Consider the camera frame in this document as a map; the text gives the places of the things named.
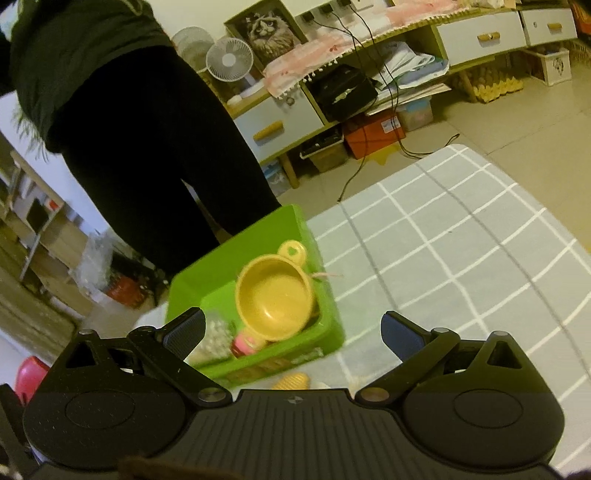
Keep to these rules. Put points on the open wooden shelf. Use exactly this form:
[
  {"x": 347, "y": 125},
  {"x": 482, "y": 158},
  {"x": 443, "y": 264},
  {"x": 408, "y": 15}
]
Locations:
[{"x": 37, "y": 217}]

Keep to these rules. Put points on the green plastic bin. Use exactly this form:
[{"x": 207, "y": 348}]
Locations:
[{"x": 203, "y": 295}]

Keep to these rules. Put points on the pink tasselled cloth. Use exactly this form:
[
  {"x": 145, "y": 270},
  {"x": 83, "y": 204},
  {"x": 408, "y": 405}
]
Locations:
[{"x": 295, "y": 64}]

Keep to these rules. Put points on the low wooden cabinet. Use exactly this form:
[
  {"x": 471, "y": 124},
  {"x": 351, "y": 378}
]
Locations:
[{"x": 425, "y": 25}]

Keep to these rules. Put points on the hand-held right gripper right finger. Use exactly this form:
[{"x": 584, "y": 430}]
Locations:
[{"x": 402, "y": 338}]

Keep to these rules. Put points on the red plastic stool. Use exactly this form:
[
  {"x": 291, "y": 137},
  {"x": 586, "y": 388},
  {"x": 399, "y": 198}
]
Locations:
[{"x": 30, "y": 376}]

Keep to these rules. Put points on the wall socket strip with chargers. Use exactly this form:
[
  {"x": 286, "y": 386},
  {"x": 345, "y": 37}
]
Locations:
[{"x": 328, "y": 9}]

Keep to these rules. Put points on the red box on floor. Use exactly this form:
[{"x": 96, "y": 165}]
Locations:
[{"x": 124, "y": 291}]

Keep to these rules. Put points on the small clear storage box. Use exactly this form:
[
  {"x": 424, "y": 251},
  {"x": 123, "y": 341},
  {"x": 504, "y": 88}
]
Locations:
[{"x": 415, "y": 115}]

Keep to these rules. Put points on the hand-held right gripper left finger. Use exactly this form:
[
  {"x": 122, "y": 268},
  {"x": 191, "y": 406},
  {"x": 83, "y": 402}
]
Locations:
[{"x": 184, "y": 333}]

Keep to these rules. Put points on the yellow toy pot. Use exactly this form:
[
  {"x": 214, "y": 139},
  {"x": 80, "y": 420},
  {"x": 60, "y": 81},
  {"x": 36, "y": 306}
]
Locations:
[{"x": 272, "y": 300}]

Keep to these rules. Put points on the black bag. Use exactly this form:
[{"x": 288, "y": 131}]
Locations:
[{"x": 341, "y": 92}]

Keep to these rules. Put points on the clear plastic bag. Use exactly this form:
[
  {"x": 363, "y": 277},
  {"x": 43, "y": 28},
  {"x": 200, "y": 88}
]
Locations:
[{"x": 94, "y": 263}]

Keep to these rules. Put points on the stack of egg trays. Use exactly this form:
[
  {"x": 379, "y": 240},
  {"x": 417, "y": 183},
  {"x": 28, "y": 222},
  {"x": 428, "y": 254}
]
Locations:
[{"x": 489, "y": 83}]

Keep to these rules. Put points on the framed cat picture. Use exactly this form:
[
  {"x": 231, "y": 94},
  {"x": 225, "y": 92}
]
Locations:
[{"x": 270, "y": 30}]

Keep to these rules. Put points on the small white desk fan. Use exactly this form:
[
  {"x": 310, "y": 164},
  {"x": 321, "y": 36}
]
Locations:
[{"x": 229, "y": 59}]

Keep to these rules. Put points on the clear plastic container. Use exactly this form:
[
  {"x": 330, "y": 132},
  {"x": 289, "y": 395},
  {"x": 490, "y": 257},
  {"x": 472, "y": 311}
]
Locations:
[{"x": 217, "y": 337}]

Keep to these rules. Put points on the pink toy pig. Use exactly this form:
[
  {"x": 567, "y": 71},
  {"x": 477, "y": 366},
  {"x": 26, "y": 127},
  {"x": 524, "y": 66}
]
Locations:
[{"x": 247, "y": 345}]

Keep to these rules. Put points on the blue lidded storage box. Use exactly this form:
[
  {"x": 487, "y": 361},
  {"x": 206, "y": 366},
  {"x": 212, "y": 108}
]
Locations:
[{"x": 277, "y": 177}]

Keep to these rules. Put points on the clear storage box dark contents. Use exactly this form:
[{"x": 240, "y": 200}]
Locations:
[{"x": 325, "y": 152}]

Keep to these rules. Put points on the orange cardboard box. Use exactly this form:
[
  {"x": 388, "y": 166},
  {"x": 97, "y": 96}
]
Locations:
[{"x": 374, "y": 136}]

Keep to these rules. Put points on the grey checked tablecloth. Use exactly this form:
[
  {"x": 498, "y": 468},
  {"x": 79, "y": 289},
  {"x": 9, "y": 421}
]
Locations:
[{"x": 461, "y": 230}]

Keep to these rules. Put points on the yellow toy corn piece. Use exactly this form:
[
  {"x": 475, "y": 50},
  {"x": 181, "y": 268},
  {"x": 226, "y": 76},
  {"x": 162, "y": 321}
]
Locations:
[{"x": 291, "y": 382}]

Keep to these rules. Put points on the pile of papers and cloths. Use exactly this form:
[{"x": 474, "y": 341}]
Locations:
[{"x": 411, "y": 69}]

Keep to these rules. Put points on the white wooden crate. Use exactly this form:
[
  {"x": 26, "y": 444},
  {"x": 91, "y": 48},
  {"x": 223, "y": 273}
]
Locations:
[{"x": 551, "y": 67}]

